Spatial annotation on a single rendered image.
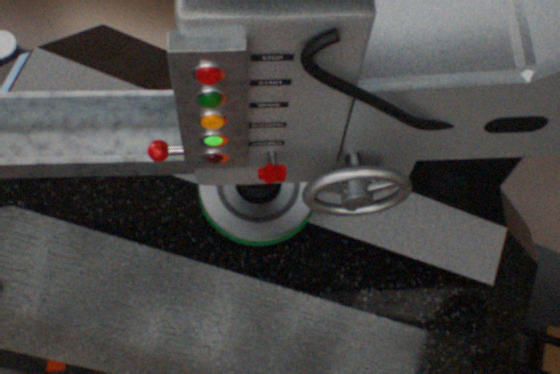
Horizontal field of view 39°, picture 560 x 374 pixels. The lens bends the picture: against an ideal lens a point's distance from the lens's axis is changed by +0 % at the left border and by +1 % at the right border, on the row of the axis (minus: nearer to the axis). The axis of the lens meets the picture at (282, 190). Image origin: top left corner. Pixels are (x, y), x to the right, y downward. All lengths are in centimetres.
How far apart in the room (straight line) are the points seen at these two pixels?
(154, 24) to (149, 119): 140
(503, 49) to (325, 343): 69
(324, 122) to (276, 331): 58
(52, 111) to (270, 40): 55
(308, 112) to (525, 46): 27
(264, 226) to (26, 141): 42
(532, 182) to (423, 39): 158
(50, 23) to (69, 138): 146
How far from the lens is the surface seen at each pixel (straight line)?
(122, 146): 124
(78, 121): 127
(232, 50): 79
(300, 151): 104
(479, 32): 99
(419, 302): 144
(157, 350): 154
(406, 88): 95
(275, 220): 139
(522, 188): 250
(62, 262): 152
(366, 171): 101
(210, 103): 87
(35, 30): 269
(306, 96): 91
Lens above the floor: 216
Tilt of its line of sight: 67 degrees down
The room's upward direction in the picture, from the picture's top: 7 degrees clockwise
